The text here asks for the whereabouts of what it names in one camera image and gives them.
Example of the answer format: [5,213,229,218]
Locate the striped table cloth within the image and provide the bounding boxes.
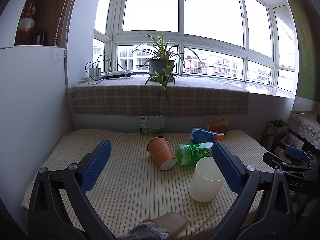
[21,128,277,240]

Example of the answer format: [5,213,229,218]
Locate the blue plastic bottle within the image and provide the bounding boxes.
[189,128,225,144]

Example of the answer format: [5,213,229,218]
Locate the black charging cable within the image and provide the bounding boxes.
[84,54,128,85]

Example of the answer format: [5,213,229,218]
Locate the red brown ceramic vase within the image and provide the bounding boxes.
[15,0,41,46]

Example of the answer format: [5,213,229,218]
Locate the dark patterned paper bag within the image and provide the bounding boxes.
[260,119,289,151]

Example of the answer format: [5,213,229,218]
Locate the orange paper cup rear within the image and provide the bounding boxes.
[206,119,228,134]

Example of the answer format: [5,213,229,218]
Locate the white plastic cup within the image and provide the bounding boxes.
[188,157,225,202]

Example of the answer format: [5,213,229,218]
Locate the white cabinet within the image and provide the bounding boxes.
[1,0,72,227]

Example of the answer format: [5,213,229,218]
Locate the dark flat tray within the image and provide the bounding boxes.
[100,70,135,79]

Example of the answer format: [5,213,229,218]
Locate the brown slipper with fur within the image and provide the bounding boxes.
[117,212,189,240]

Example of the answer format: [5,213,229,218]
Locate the green plastic bottle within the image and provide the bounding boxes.
[174,142,213,166]

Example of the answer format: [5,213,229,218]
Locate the white lace cloth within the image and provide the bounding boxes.
[288,113,319,150]

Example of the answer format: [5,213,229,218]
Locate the white charger adapters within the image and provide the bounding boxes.
[88,67,101,81]

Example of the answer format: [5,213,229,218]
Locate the plaid window sill cloth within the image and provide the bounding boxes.
[69,75,249,116]

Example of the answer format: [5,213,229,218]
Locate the dark bottle on shelf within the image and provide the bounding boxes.
[33,28,46,46]

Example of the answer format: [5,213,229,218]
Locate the orange paper cup lying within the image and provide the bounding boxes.
[146,137,177,171]

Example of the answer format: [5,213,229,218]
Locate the potted spider plant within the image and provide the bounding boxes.
[133,34,186,102]

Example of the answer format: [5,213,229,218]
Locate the white window frame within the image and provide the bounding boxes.
[92,0,298,96]

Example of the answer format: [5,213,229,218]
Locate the white bead blind chain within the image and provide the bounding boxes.
[55,0,81,61]

